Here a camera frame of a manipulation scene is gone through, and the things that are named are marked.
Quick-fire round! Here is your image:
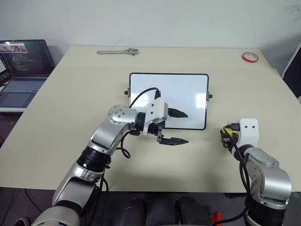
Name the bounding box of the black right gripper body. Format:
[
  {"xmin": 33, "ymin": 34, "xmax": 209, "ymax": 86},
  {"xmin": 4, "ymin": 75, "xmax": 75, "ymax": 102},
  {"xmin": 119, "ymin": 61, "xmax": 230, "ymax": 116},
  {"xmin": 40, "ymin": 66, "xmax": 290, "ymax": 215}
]
[{"xmin": 220, "ymin": 121, "xmax": 241, "ymax": 153}]

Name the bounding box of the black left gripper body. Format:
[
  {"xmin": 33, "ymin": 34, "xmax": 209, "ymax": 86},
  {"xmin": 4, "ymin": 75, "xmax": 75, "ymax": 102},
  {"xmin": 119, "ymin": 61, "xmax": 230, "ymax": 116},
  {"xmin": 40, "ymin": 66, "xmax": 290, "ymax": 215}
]
[{"xmin": 147, "ymin": 120, "xmax": 167, "ymax": 143}]

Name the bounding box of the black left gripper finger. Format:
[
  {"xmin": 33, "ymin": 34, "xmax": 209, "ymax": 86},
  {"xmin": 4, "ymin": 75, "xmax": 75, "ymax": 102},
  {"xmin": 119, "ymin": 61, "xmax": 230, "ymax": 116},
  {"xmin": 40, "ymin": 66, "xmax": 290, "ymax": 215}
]
[
  {"xmin": 167, "ymin": 107, "xmax": 189, "ymax": 119},
  {"xmin": 159, "ymin": 137, "xmax": 190, "ymax": 146}
]

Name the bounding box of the black-framed whiteboard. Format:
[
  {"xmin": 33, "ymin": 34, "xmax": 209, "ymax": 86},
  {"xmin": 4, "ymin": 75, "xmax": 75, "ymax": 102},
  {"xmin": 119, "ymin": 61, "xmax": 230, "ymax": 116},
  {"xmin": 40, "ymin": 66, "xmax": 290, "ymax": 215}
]
[{"xmin": 124, "ymin": 72, "xmax": 214, "ymax": 130}]

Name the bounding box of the dark rounded shape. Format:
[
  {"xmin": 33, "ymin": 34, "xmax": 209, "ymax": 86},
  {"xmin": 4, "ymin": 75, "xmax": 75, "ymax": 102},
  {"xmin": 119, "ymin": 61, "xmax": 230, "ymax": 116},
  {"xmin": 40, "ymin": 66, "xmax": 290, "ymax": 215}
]
[
  {"xmin": 119, "ymin": 197, "xmax": 148, "ymax": 226},
  {"xmin": 175, "ymin": 196, "xmax": 212, "ymax": 226}
]

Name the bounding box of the small red object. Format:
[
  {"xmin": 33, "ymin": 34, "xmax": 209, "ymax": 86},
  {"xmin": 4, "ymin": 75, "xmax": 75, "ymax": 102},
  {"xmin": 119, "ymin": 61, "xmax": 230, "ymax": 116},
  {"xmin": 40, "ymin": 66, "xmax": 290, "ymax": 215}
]
[{"xmin": 210, "ymin": 211, "xmax": 223, "ymax": 223}]

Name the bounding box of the red tape roll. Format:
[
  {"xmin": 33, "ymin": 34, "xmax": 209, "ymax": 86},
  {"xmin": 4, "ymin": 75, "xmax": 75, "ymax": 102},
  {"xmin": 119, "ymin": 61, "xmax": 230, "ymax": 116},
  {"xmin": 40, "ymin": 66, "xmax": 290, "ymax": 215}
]
[{"xmin": 242, "ymin": 52, "xmax": 259, "ymax": 64}]

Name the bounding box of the silver adjustable wrench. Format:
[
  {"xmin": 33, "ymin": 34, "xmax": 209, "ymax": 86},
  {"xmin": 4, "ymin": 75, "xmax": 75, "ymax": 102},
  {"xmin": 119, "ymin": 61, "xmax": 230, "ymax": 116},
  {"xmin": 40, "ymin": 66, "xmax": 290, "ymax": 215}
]
[{"xmin": 97, "ymin": 48, "xmax": 139, "ymax": 57}]

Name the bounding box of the black panel with white edge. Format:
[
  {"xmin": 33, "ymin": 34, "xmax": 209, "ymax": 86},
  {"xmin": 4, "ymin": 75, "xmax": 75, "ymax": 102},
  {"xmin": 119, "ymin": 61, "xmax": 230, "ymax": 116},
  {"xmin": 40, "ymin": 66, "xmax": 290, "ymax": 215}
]
[{"xmin": 281, "ymin": 41, "xmax": 301, "ymax": 98}]

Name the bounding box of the open grey laptop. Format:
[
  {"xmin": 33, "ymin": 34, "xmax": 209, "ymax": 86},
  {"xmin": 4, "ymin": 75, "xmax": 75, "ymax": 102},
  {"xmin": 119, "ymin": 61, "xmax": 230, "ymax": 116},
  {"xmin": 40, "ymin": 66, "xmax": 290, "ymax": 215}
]
[{"xmin": 0, "ymin": 39, "xmax": 56, "ymax": 109}]

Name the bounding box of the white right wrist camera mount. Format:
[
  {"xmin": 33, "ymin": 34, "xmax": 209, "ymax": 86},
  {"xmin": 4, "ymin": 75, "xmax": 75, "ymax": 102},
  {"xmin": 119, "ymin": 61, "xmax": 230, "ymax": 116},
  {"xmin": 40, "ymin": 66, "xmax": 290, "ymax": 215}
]
[{"xmin": 236, "ymin": 118, "xmax": 259, "ymax": 148}]

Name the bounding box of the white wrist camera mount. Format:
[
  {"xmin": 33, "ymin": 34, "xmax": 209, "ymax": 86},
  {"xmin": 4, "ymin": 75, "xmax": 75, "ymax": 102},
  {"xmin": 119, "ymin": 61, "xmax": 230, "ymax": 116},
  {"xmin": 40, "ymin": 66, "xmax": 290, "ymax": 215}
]
[
  {"xmin": 236, "ymin": 118, "xmax": 259, "ymax": 148},
  {"xmin": 143, "ymin": 98, "xmax": 169, "ymax": 136}
]

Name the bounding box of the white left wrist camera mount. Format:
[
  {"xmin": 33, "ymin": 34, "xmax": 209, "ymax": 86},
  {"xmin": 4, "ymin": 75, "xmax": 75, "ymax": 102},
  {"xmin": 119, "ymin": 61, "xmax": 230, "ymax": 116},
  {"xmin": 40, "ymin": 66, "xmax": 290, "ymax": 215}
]
[{"xmin": 143, "ymin": 98, "xmax": 169, "ymax": 136}]

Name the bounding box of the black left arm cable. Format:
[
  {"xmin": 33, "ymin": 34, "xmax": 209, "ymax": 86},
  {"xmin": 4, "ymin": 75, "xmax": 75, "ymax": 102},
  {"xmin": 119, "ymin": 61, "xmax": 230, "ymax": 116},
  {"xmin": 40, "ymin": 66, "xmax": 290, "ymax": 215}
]
[{"xmin": 119, "ymin": 88, "xmax": 162, "ymax": 160}]

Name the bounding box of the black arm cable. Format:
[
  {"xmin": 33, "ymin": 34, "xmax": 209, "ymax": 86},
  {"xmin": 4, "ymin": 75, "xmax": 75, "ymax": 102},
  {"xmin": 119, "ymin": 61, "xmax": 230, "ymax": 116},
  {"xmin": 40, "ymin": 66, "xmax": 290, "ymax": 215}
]
[
  {"xmin": 225, "ymin": 121, "xmax": 254, "ymax": 226},
  {"xmin": 119, "ymin": 88, "xmax": 162, "ymax": 160}
]

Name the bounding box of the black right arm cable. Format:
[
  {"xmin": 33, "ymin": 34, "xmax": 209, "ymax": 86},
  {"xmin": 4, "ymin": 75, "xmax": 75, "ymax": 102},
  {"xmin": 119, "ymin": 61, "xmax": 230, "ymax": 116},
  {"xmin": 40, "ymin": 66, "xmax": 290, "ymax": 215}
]
[{"xmin": 225, "ymin": 121, "xmax": 254, "ymax": 226}]

